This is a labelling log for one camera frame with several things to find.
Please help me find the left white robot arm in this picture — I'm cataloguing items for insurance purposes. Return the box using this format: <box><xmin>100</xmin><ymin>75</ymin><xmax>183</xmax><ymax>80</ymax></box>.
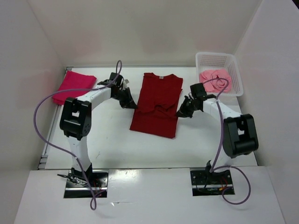
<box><xmin>59</xmin><ymin>72</ymin><xmax>137</xmax><ymax>187</ymax></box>

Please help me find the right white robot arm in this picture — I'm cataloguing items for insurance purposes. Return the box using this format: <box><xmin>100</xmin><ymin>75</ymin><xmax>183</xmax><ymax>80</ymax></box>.
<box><xmin>176</xmin><ymin>84</ymin><xmax>259</xmax><ymax>184</ymax></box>

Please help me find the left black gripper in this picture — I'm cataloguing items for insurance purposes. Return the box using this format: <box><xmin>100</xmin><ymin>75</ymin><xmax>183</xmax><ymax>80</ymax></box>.
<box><xmin>112</xmin><ymin>87</ymin><xmax>137</xmax><ymax>110</ymax></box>

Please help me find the light pink t shirt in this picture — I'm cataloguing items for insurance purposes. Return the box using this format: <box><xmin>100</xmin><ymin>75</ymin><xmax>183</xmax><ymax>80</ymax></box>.
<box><xmin>199</xmin><ymin>69</ymin><xmax>232</xmax><ymax>93</ymax></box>

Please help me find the magenta t shirt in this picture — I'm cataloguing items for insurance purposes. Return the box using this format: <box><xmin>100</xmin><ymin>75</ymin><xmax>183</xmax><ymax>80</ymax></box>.
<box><xmin>52</xmin><ymin>71</ymin><xmax>97</xmax><ymax>105</ymax></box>

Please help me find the white plastic basket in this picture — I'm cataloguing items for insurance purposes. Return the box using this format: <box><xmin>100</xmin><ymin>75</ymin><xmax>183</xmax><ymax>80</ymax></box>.
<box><xmin>195</xmin><ymin>52</ymin><xmax>243</xmax><ymax>97</ymax></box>

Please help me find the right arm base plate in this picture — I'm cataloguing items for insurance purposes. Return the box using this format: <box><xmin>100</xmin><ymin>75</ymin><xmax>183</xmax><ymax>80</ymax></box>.
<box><xmin>190</xmin><ymin>168</ymin><xmax>235</xmax><ymax>196</ymax></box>

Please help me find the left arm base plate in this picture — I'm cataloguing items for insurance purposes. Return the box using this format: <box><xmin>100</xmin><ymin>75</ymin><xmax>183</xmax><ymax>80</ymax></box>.
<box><xmin>58</xmin><ymin>169</ymin><xmax>108</xmax><ymax>199</ymax></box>

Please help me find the dark red t shirt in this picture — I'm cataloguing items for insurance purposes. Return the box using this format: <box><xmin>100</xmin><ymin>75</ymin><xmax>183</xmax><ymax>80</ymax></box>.
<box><xmin>130</xmin><ymin>73</ymin><xmax>183</xmax><ymax>139</ymax></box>

